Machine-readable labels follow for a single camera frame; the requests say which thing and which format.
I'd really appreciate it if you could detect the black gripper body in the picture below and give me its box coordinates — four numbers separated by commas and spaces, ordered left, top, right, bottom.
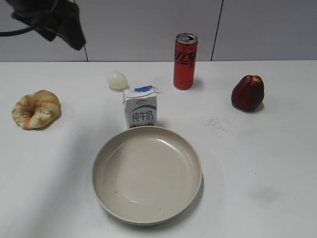
6, 0, 61, 42

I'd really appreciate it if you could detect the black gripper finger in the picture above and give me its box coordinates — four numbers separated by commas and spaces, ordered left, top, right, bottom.
58, 0, 86, 51

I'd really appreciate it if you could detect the white blue milk carton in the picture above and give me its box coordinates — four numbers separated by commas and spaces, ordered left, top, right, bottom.
122, 85, 161, 129

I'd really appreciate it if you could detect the beige round plate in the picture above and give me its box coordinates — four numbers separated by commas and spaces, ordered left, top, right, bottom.
92, 126, 203, 226

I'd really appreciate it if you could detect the white egg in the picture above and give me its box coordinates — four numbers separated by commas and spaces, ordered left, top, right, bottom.
106, 71, 128, 90

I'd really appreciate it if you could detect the red soda can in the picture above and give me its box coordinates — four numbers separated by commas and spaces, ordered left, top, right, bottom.
173, 33, 198, 90

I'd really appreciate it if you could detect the dark red wax apple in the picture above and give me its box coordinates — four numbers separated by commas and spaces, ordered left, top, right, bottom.
231, 75, 264, 112

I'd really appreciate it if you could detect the black cable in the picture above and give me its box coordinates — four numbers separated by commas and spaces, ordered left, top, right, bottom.
0, 24, 35, 37

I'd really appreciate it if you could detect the ring-shaped bread roll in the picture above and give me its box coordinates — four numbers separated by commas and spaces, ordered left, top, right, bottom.
11, 90, 61, 130

